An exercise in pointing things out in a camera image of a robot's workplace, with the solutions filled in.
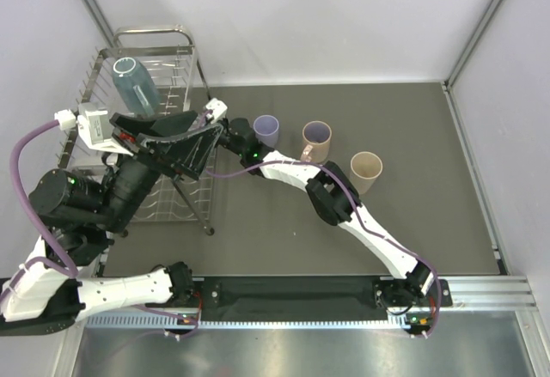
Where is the beige plastic cup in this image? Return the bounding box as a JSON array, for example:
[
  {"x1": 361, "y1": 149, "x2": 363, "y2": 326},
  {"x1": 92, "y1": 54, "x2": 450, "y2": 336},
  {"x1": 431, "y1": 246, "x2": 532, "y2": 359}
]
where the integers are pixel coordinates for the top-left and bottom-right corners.
[{"x1": 349, "y1": 151, "x2": 383, "y2": 195}]

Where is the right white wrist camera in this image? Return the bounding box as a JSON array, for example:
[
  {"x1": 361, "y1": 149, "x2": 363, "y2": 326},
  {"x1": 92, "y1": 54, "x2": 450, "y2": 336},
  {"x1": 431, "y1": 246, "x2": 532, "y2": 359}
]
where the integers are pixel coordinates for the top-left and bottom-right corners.
[{"x1": 205, "y1": 98, "x2": 228, "y2": 124}]

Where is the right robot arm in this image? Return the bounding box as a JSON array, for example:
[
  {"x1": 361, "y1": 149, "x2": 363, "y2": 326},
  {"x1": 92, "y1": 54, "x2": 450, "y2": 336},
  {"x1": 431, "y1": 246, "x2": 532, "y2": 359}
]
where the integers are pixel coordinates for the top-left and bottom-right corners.
[{"x1": 219, "y1": 118, "x2": 443, "y2": 307}]

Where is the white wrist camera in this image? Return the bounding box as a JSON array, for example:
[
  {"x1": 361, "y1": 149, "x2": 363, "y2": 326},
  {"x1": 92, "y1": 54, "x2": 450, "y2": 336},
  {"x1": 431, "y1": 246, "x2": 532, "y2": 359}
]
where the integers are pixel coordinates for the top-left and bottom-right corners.
[
  {"x1": 76, "y1": 102, "x2": 131, "y2": 155},
  {"x1": 205, "y1": 98, "x2": 228, "y2": 124}
]

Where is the lavender plastic cup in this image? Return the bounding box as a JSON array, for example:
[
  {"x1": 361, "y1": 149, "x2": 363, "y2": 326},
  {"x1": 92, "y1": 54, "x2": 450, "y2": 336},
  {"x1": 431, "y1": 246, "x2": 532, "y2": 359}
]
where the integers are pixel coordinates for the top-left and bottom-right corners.
[{"x1": 253, "y1": 115, "x2": 279, "y2": 148}]

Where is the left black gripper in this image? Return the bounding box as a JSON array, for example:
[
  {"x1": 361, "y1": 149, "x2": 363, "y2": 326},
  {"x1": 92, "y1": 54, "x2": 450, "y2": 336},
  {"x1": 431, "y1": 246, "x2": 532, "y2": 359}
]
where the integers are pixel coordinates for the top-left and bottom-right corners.
[{"x1": 95, "y1": 110, "x2": 227, "y2": 233}]

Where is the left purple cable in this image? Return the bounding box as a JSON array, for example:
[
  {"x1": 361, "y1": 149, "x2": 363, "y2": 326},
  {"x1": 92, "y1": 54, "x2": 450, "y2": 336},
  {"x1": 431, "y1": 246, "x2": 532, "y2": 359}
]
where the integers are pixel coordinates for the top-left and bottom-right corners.
[{"x1": 0, "y1": 119, "x2": 201, "y2": 338}]

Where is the pink mug lavender inside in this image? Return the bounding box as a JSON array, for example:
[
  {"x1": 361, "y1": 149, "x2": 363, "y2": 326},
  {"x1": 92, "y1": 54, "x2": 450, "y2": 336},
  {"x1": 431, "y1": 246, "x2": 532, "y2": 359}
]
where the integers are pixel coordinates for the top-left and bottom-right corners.
[{"x1": 300, "y1": 120, "x2": 332, "y2": 163}]

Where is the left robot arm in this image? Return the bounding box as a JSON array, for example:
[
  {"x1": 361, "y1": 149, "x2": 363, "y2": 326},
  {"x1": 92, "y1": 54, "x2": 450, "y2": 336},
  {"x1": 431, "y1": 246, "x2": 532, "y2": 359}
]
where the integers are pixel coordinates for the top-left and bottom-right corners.
[{"x1": 1, "y1": 109, "x2": 227, "y2": 337}]

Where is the steel dish rack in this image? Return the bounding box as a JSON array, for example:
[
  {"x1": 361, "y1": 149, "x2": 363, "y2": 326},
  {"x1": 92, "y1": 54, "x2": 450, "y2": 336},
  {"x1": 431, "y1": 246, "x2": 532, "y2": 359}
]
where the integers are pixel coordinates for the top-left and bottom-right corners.
[{"x1": 77, "y1": 25, "x2": 214, "y2": 235}]

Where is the purple cable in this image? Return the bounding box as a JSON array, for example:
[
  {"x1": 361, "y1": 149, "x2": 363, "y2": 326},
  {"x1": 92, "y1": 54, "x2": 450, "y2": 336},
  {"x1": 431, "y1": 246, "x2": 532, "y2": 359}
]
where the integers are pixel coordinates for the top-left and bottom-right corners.
[
  {"x1": 0, "y1": 119, "x2": 201, "y2": 338},
  {"x1": 201, "y1": 108, "x2": 441, "y2": 338}
]

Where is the aluminium frame post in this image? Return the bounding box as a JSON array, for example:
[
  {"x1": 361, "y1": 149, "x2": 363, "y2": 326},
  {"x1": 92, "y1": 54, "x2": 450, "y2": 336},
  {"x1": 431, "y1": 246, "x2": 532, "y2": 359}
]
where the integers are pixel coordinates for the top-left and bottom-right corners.
[
  {"x1": 442, "y1": 0, "x2": 505, "y2": 93},
  {"x1": 82, "y1": 0, "x2": 115, "y2": 47}
]

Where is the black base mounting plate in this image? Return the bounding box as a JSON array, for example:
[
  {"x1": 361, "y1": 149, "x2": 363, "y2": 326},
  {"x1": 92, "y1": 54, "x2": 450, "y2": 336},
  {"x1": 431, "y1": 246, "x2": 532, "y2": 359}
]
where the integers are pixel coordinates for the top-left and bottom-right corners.
[{"x1": 144, "y1": 274, "x2": 456, "y2": 322}]

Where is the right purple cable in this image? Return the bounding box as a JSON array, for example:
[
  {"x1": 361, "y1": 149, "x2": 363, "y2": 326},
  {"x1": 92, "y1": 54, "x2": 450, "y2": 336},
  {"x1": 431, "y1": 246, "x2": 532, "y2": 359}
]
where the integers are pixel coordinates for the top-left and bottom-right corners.
[{"x1": 201, "y1": 108, "x2": 441, "y2": 338}]

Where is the teal ceramic mug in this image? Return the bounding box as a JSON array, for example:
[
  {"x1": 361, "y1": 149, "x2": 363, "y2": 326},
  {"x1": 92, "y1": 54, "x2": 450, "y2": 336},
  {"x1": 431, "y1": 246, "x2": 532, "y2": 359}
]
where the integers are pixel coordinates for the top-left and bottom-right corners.
[{"x1": 112, "y1": 57, "x2": 162, "y2": 117}]

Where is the left aluminium frame post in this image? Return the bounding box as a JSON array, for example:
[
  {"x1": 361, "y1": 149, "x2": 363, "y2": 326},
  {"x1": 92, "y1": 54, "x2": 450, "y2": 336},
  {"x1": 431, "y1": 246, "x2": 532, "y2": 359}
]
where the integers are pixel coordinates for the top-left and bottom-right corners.
[{"x1": 82, "y1": 0, "x2": 115, "y2": 47}]

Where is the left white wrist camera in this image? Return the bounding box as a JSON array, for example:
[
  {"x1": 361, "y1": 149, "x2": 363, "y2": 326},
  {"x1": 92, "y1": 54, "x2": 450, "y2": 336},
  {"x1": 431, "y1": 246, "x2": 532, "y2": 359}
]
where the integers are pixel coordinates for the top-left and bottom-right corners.
[{"x1": 76, "y1": 102, "x2": 131, "y2": 155}]

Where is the right aluminium frame post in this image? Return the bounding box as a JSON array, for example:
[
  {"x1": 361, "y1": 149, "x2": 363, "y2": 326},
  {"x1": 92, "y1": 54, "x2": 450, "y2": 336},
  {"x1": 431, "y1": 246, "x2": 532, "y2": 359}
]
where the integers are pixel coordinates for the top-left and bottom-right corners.
[{"x1": 442, "y1": 0, "x2": 505, "y2": 93}]

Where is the grey slotted cable duct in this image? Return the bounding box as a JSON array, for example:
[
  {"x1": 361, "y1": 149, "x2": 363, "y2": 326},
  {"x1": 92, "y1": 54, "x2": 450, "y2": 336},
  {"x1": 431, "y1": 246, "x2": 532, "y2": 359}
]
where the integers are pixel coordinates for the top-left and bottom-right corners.
[{"x1": 86, "y1": 310, "x2": 412, "y2": 331}]

